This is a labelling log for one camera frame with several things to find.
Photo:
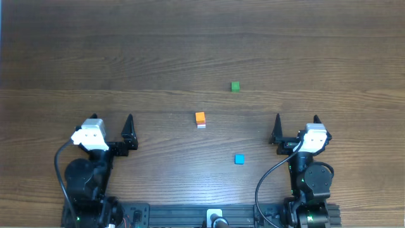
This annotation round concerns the mounting rail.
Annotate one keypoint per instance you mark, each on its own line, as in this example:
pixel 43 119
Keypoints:
pixel 183 215

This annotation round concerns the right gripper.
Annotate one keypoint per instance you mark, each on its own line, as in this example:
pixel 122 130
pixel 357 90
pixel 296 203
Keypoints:
pixel 284 144

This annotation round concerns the orange cube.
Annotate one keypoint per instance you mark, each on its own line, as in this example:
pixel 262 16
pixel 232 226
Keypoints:
pixel 200 117

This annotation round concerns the green cube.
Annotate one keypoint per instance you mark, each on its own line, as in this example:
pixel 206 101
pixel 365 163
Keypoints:
pixel 235 86

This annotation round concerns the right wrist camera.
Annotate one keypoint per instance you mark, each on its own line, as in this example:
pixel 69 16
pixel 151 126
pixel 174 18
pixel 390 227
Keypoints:
pixel 313 136

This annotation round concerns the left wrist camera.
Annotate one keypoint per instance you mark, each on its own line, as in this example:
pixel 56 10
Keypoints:
pixel 90 134

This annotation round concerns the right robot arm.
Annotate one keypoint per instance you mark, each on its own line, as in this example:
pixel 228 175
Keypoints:
pixel 313 180

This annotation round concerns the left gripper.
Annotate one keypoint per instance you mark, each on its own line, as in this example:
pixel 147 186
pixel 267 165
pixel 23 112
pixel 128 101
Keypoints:
pixel 121 148

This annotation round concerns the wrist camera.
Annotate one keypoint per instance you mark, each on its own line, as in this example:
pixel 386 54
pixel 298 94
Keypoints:
pixel 90 134
pixel 313 136

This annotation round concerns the red cube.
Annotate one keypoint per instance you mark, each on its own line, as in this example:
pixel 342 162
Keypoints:
pixel 201 126

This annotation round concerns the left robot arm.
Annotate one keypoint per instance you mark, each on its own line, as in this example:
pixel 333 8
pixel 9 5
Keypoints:
pixel 82 180

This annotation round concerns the blue cube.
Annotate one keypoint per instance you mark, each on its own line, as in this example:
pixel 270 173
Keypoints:
pixel 239 159

